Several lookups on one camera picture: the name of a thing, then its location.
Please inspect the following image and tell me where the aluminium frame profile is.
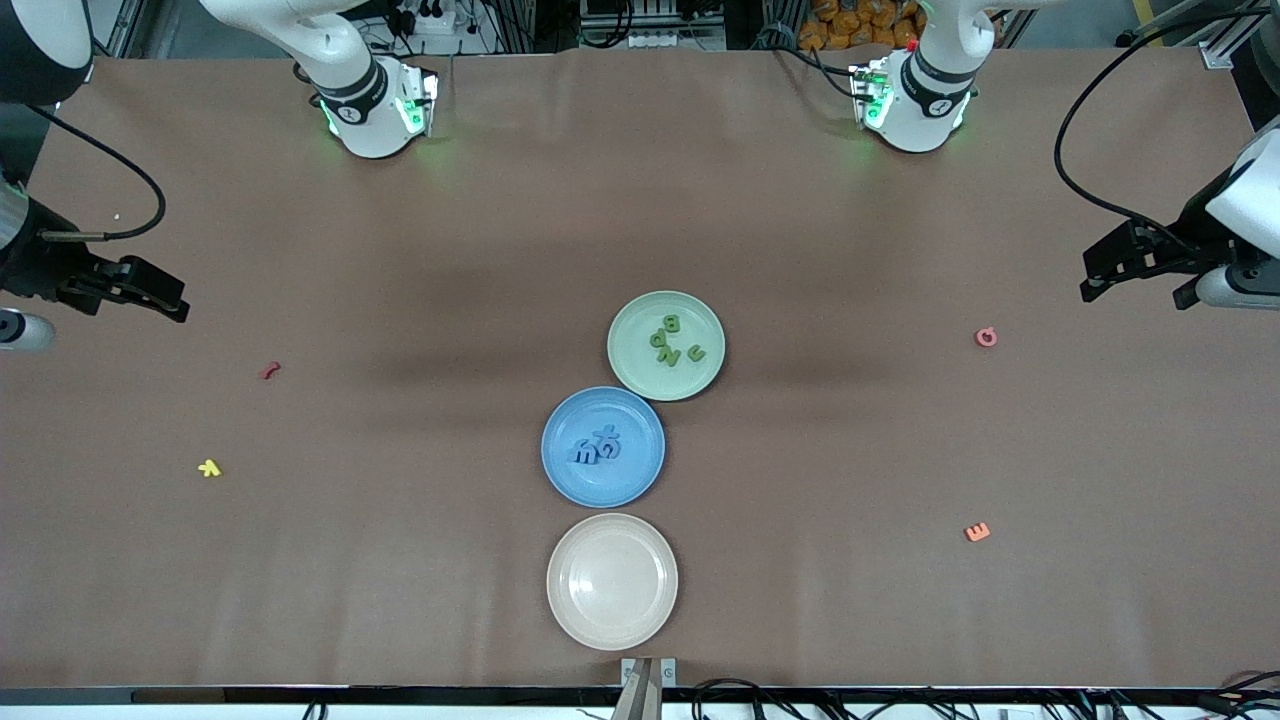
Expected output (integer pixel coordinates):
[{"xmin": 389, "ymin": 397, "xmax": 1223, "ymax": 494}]
[{"xmin": 1195, "ymin": 0, "xmax": 1280, "ymax": 71}]

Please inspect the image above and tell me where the light green round plate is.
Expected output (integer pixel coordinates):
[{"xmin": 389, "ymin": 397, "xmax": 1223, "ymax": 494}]
[{"xmin": 607, "ymin": 290, "xmax": 727, "ymax": 403}]

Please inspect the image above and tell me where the blue round plate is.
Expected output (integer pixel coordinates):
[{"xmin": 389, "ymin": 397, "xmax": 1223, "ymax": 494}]
[{"xmin": 541, "ymin": 386, "xmax": 667, "ymax": 509}]

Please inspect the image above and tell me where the brown table cover sheet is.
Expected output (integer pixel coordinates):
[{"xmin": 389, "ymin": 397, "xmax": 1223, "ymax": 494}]
[{"xmin": 0, "ymin": 48, "xmax": 1280, "ymax": 691}]

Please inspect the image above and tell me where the grey camera mount strut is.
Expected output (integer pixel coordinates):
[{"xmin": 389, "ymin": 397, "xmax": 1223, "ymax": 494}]
[{"xmin": 610, "ymin": 657, "xmax": 663, "ymax": 720}]

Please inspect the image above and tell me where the black floor cable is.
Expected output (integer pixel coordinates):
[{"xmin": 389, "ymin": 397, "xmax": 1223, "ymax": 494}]
[
  {"xmin": 1195, "ymin": 668, "xmax": 1280, "ymax": 717},
  {"xmin": 690, "ymin": 677, "xmax": 776, "ymax": 720}
]

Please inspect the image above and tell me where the pile of orange objects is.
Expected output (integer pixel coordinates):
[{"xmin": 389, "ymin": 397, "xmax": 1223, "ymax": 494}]
[{"xmin": 797, "ymin": 0, "xmax": 926, "ymax": 51}]

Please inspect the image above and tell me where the beige round plate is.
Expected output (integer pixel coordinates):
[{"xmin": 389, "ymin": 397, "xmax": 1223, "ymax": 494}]
[{"xmin": 547, "ymin": 513, "xmax": 679, "ymax": 652}]

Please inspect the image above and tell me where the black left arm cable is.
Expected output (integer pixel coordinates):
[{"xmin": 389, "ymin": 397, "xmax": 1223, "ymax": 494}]
[{"xmin": 1053, "ymin": 5, "xmax": 1266, "ymax": 251}]

